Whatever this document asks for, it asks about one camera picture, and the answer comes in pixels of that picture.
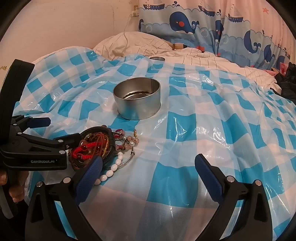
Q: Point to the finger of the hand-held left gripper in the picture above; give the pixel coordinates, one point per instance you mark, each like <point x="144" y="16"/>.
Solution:
<point x="40" y="122"/>
<point x="69" y="139"/>

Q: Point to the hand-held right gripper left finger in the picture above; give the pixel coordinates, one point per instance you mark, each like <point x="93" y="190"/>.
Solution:
<point x="89" y="179"/>

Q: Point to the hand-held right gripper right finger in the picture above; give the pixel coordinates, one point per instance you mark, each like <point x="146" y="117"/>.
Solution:
<point x="208" y="179"/>

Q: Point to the round metal tin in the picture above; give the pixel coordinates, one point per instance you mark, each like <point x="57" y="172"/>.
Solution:
<point x="138" y="109"/>

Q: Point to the person's left hand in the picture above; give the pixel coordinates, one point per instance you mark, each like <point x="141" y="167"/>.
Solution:
<point x="18" y="192"/>

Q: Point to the blue checked plastic sheet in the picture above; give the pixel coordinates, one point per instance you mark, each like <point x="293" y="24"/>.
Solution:
<point x="185" y="129"/>

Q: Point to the round metal tin lid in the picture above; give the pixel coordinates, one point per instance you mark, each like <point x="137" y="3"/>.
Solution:
<point x="157" y="58"/>

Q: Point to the dark clothes pile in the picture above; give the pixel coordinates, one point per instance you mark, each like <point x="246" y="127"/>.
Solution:
<point x="289" y="81"/>

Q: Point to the pink cloth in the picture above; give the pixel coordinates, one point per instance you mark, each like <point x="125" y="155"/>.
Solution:
<point x="282" y="67"/>

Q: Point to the whale print curtain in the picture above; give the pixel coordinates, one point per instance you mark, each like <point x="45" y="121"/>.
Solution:
<point x="185" y="23"/>

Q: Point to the white wall charger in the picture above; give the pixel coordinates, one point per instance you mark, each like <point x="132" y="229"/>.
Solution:
<point x="136" y="12"/>

